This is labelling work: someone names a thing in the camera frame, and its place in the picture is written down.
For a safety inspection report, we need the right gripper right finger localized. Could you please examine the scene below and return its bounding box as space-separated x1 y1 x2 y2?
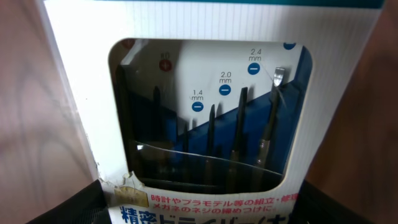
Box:
288 181 372 224

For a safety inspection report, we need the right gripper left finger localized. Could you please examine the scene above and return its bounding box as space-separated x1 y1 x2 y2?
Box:
27 180 112 224

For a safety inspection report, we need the blue white screw box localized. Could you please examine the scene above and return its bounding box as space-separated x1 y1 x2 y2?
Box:
39 1 384 223

